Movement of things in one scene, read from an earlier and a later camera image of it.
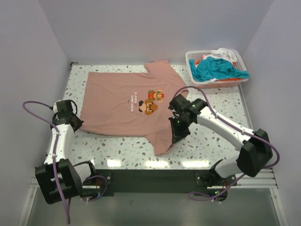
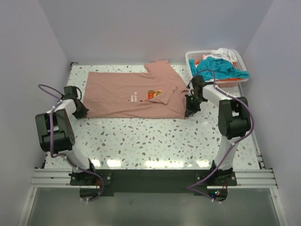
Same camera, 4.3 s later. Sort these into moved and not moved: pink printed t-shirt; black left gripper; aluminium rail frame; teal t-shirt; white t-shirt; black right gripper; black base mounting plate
Moved: black left gripper; pink printed t-shirt; black right gripper
Not moved: white t-shirt; aluminium rail frame; teal t-shirt; black base mounting plate
